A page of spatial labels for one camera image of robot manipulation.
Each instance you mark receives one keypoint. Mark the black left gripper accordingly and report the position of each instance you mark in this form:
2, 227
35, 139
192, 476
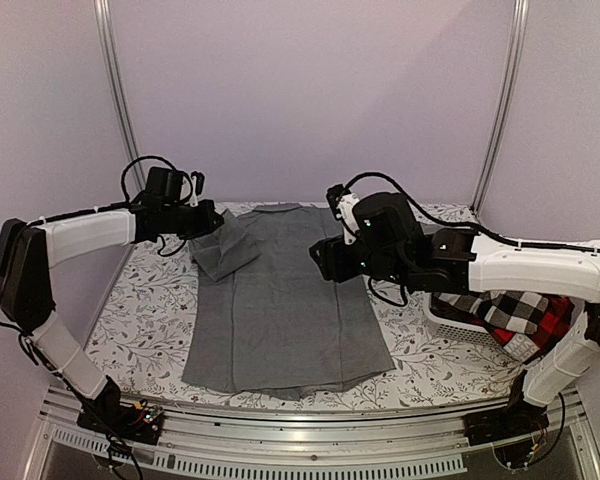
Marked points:
207, 224

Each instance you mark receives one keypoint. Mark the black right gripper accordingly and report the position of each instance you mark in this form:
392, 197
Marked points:
332, 262

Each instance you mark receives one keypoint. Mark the grey long sleeve shirt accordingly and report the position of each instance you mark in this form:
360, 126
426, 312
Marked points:
266, 319

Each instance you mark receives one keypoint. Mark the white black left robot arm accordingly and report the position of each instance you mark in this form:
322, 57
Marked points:
30, 250

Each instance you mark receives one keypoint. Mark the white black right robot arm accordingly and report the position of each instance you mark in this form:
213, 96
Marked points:
462, 261

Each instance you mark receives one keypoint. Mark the white plastic laundry basket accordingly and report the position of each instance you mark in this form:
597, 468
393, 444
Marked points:
453, 329

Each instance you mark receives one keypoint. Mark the black white checkered shirt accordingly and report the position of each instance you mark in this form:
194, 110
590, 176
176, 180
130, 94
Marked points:
513, 311

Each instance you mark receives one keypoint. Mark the floral patterned table cloth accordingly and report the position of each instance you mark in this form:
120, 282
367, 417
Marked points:
143, 335

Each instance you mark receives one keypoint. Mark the red black plaid shirt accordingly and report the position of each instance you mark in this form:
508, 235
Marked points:
526, 348

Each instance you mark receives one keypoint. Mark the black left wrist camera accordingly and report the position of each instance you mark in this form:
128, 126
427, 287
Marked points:
172, 187

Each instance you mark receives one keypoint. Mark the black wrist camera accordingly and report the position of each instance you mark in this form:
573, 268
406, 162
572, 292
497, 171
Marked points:
378, 220
172, 187

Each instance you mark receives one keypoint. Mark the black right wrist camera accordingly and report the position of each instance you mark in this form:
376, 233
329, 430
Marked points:
378, 220

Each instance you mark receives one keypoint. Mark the aluminium front rail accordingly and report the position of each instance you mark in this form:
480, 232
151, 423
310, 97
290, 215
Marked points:
208, 442

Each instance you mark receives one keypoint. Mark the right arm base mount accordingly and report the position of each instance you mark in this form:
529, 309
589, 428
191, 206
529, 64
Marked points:
493, 425

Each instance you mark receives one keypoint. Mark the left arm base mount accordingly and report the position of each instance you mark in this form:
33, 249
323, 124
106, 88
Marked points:
141, 423

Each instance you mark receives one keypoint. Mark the aluminium frame post left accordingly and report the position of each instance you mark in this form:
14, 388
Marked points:
113, 71

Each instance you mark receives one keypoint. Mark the aluminium frame post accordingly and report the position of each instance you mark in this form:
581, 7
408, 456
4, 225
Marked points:
113, 71
505, 99

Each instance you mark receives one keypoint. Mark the aluminium frame post right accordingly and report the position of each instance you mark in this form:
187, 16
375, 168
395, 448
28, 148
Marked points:
505, 99

